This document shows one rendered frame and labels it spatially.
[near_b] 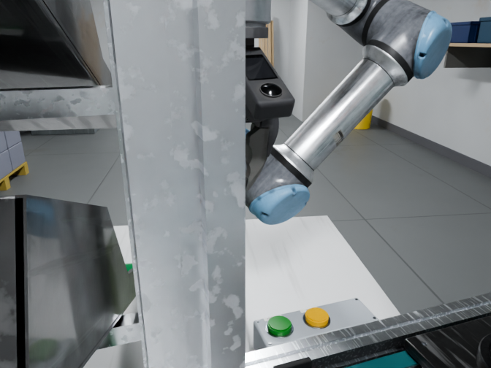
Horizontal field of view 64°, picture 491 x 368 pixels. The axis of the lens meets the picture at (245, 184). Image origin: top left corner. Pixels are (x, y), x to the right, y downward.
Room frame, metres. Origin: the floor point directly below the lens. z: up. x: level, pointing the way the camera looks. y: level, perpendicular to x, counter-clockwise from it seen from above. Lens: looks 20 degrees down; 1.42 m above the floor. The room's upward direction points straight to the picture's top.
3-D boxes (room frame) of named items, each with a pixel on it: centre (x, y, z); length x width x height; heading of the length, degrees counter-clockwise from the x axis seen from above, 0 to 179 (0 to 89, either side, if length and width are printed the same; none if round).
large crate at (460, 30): (4.26, -2.26, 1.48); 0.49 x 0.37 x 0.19; 7
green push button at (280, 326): (0.54, -0.06, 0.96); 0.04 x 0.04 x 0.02
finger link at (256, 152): (0.54, -0.01, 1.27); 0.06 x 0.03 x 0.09; 18
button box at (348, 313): (0.57, -0.12, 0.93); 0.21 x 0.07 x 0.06; 108
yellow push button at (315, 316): (0.57, -0.12, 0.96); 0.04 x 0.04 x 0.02
